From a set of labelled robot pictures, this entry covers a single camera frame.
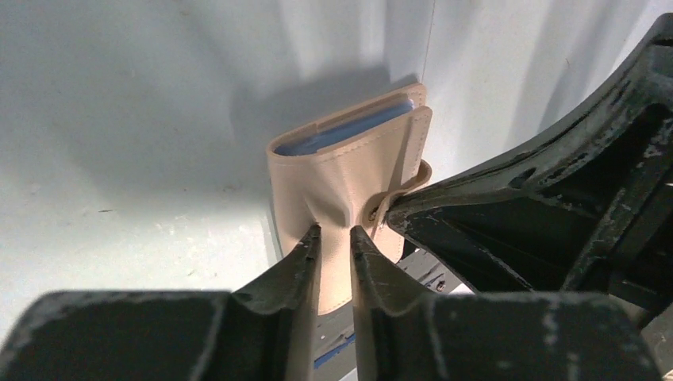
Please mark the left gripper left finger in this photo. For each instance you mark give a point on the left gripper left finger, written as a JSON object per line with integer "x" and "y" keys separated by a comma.
{"x": 263, "y": 331}

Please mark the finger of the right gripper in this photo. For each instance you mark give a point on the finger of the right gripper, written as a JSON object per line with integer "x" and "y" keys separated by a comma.
{"x": 585, "y": 205}

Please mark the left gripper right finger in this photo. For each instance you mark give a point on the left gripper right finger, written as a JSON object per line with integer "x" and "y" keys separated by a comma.
{"x": 522, "y": 336}

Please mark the tan leather card holder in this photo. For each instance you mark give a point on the tan leather card holder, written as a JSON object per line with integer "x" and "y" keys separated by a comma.
{"x": 350, "y": 182}

